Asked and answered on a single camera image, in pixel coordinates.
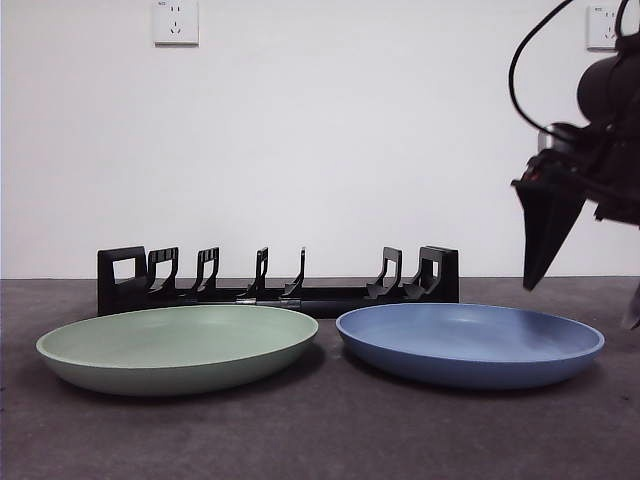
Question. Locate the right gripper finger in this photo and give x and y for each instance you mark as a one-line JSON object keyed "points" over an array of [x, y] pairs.
{"points": [[542, 235], [635, 310]]}

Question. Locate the blue round plate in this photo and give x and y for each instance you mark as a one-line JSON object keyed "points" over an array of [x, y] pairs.
{"points": [[465, 345]]}

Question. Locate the white wall socket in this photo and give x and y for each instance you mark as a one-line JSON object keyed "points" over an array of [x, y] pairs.
{"points": [[176, 22], [600, 30]]}

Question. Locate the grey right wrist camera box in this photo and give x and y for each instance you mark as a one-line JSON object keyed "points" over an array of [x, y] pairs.
{"points": [[555, 136]]}

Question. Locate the black plastic plate rack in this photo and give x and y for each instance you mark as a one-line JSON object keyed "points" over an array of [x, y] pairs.
{"points": [[450, 282]]}

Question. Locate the pale green round plate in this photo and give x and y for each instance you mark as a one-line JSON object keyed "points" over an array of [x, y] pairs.
{"points": [[165, 345]]}

